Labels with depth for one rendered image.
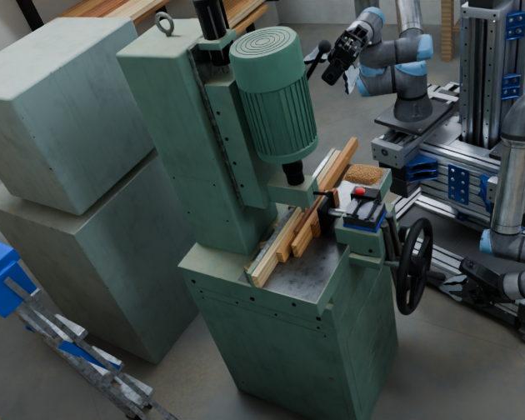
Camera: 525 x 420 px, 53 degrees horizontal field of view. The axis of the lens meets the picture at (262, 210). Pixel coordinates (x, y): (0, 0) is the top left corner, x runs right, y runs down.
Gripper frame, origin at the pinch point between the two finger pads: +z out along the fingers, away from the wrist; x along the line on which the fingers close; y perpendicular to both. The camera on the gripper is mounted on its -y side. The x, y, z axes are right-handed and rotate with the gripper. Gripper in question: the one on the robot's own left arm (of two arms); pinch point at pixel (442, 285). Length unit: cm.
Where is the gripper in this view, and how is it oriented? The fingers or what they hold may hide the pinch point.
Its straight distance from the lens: 170.7
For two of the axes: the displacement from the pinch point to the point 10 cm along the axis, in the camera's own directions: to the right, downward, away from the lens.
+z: -6.1, 1.7, 7.8
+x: 4.9, -6.9, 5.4
